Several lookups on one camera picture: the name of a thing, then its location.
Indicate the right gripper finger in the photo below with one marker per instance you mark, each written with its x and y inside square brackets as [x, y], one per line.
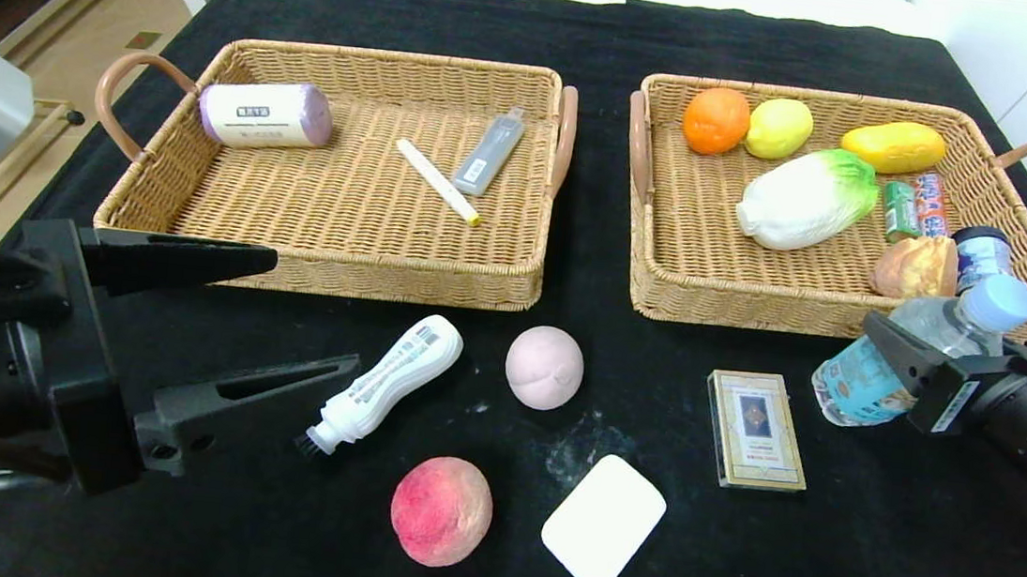
[903, 354]

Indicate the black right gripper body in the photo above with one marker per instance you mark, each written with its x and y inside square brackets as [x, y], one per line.
[953, 403]

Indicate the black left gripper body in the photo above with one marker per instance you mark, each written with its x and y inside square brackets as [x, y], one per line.
[97, 361]

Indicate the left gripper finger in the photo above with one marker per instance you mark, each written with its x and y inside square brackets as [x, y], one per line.
[168, 260]
[229, 403]

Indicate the clear water bottle blue cap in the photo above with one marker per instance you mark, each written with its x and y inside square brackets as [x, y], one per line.
[853, 378]

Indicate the white brush bottle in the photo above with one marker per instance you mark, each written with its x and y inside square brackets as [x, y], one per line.
[392, 376]

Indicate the playing card box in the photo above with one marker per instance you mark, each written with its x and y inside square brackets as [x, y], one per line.
[756, 432]

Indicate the pale pink peach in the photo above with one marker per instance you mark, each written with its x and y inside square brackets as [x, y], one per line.
[545, 369]

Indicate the brown toy bread bun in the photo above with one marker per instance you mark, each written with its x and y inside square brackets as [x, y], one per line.
[913, 268]

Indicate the dark blue jar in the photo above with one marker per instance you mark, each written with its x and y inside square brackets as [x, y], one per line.
[979, 251]

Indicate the green gum pack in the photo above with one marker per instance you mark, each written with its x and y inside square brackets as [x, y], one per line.
[900, 213]

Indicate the orange candy pack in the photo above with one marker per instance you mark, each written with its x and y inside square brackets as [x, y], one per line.
[931, 204]

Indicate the purple white bag roll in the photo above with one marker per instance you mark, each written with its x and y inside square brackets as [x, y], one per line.
[264, 115]

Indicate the toy napa cabbage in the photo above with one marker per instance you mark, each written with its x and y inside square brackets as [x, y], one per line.
[800, 201]

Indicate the yellow toy mango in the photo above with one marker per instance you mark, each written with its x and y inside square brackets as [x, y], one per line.
[895, 147]

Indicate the red toy peach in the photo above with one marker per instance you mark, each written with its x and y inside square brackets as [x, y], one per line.
[441, 512]

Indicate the yellow toy lemon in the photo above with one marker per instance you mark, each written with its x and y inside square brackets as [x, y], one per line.
[779, 128]

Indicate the white pen with yellow tip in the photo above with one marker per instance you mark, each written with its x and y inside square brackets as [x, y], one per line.
[437, 181]

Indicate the orange toy fruit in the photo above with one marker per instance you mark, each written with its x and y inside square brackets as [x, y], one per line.
[716, 120]

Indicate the grey blade case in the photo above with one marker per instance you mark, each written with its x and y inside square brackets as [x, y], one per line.
[489, 152]

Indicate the white soap bar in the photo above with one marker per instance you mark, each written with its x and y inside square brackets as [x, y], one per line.
[604, 522]

